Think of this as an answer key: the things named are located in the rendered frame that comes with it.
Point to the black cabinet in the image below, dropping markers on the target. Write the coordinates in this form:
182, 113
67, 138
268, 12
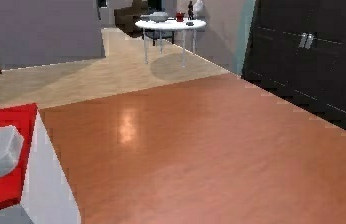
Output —
307, 66

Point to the white round table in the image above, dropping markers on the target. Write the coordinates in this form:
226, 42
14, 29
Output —
171, 24

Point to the small dark flat object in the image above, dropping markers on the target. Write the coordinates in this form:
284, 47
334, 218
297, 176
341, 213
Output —
190, 23

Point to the red cup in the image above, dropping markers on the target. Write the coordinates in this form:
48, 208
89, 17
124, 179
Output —
180, 16

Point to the grey bowl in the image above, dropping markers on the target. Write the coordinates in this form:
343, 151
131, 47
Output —
158, 16

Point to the dark bottle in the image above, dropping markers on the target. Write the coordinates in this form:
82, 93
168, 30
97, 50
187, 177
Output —
190, 10

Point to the dark brown sofa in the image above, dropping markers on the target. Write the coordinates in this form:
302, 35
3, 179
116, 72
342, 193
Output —
127, 16

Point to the white vase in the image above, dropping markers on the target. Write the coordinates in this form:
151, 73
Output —
198, 8

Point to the red and white bed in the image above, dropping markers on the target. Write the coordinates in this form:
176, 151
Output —
11, 160

